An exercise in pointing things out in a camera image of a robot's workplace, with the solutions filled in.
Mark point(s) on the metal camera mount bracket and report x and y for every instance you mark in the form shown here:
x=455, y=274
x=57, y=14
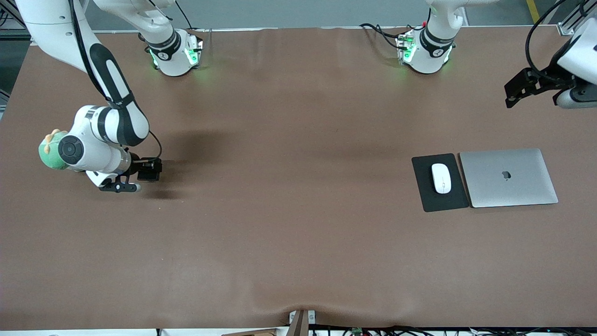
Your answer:
x=298, y=326

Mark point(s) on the small black phone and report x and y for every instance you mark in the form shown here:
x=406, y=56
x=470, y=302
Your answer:
x=151, y=175

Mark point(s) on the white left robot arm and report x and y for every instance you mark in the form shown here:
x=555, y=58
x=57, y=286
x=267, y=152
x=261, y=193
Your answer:
x=436, y=51

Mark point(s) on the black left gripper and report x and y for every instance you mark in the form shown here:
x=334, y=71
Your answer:
x=546, y=76

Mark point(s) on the silver closed laptop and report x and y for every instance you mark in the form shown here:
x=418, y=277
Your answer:
x=513, y=186

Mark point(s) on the black mouse pad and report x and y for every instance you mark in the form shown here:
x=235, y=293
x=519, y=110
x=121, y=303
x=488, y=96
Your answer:
x=461, y=196

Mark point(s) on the brown table cover mat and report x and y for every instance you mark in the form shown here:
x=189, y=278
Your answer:
x=280, y=242

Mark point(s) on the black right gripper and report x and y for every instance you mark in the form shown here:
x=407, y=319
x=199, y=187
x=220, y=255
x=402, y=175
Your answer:
x=137, y=165

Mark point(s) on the aluminium frame profile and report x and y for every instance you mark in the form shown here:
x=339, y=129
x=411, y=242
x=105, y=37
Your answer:
x=571, y=23

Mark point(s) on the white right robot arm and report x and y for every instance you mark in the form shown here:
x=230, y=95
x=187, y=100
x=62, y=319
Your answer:
x=46, y=28

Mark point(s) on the green dinosaur plush toy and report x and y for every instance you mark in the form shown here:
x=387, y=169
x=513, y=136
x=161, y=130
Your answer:
x=46, y=156

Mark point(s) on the white computer mouse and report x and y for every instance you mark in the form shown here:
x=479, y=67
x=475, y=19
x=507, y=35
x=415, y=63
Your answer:
x=441, y=178

